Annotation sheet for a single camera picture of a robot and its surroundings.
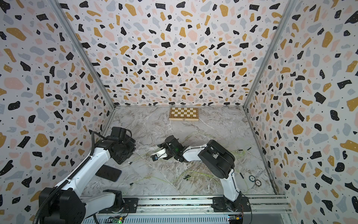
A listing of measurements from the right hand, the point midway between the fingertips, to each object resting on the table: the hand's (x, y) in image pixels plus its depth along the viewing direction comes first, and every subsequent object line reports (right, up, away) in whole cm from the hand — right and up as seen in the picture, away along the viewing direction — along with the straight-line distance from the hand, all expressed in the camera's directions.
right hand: (160, 146), depth 92 cm
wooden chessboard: (+15, +22, +21) cm, 34 cm away
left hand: (-12, +1, -9) cm, 15 cm away
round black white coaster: (+57, -18, -8) cm, 60 cm away
